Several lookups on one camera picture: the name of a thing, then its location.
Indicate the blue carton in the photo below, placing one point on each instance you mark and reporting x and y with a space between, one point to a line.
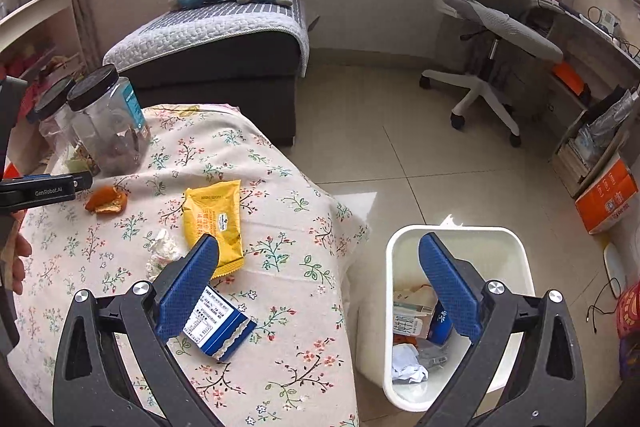
440 324

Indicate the white shelf unit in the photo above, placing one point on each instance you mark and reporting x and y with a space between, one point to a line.
45 2

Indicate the white plastic trash bin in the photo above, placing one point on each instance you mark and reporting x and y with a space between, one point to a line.
500 257

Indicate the white printed carton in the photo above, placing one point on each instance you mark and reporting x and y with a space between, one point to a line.
407 319

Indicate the orange box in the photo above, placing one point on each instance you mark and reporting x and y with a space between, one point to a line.
567 77

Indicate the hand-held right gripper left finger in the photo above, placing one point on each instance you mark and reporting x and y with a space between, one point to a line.
187 287

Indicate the yellow snack packet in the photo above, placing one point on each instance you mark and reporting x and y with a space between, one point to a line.
212 217

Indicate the large clear jar black lid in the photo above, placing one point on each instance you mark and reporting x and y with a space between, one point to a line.
110 132

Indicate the grey folded umbrella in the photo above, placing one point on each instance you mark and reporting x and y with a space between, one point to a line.
612 114

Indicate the wooden desk with shelves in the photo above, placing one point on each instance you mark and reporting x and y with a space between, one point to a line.
585 52

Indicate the crumpled white tissue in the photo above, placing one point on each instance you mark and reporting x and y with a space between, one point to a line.
162 252

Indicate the orange peel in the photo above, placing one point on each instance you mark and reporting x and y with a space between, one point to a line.
105 202
402 338

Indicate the purple bag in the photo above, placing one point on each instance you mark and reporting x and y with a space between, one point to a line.
631 357

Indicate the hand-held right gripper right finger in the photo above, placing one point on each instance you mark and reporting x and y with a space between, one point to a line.
447 292

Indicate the blue and white small box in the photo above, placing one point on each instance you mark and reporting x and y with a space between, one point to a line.
220 322

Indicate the small clear jar black lid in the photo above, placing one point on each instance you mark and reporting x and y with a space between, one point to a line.
52 122

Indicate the grey quilted blanket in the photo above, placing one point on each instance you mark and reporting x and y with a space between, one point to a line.
215 22

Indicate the white desk device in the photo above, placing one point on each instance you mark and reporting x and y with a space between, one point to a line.
610 21

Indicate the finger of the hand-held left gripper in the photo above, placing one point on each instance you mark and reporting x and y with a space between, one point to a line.
82 180

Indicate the white bathroom scale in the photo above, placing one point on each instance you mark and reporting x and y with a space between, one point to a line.
614 267

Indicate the stack of books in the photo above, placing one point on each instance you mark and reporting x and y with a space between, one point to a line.
570 162

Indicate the grey plastic wrapper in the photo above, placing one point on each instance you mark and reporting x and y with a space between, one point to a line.
435 357

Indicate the orange paper bag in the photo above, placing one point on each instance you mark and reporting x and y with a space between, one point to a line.
607 202

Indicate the floral tablecloth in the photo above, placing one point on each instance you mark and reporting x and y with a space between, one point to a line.
280 207

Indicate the person's left hand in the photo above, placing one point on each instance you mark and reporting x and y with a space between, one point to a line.
17 252

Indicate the white paper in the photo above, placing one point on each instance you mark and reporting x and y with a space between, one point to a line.
407 364

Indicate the dark grey sofa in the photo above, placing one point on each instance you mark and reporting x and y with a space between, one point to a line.
215 92

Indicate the grey office chair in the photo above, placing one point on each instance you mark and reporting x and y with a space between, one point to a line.
500 22

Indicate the red printed bag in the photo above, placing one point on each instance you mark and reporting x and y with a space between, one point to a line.
631 307

